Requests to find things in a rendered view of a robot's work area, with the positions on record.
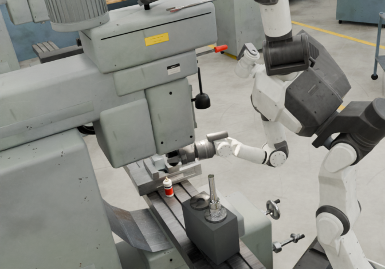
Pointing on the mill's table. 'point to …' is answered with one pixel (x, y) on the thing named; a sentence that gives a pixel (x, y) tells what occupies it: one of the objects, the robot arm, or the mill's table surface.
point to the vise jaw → (170, 166)
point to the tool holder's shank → (212, 188)
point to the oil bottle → (168, 187)
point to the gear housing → (155, 72)
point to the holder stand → (211, 228)
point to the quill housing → (171, 115)
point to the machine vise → (152, 181)
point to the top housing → (149, 33)
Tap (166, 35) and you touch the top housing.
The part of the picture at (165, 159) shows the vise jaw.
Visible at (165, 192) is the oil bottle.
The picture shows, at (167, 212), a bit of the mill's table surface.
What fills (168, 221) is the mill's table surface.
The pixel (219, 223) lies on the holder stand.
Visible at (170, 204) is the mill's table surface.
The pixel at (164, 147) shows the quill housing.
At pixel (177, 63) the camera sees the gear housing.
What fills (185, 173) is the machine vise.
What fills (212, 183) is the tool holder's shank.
